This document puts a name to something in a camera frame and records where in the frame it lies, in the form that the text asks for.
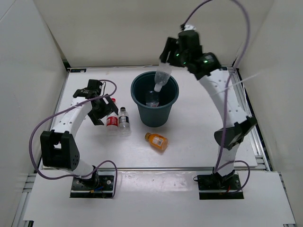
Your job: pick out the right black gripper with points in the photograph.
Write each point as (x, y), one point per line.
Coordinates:
(170, 43)

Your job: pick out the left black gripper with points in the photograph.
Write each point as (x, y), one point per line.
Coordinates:
(95, 117)

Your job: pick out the red label water bottle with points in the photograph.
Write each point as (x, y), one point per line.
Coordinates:
(112, 124)

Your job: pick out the clear unlabeled plastic bottle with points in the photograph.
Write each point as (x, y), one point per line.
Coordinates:
(162, 76)

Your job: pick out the blue label clear bottle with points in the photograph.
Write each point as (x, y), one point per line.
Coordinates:
(152, 98)

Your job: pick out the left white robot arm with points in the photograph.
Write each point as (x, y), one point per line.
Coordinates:
(58, 146)

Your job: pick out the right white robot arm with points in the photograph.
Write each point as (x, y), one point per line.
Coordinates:
(236, 122)

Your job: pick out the dark green plastic bin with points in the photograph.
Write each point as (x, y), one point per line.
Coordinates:
(154, 107)

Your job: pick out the black label small bottle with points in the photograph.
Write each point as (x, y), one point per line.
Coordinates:
(124, 125)

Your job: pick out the orange juice bottle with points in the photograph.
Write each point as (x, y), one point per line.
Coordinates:
(157, 141)

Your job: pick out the aluminium front rail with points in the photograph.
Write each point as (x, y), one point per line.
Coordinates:
(157, 168)

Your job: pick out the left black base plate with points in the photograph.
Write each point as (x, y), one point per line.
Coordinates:
(103, 190)

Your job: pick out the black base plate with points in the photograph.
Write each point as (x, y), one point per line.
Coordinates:
(210, 189)
(103, 190)

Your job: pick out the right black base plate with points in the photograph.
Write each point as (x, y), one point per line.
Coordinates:
(210, 189)

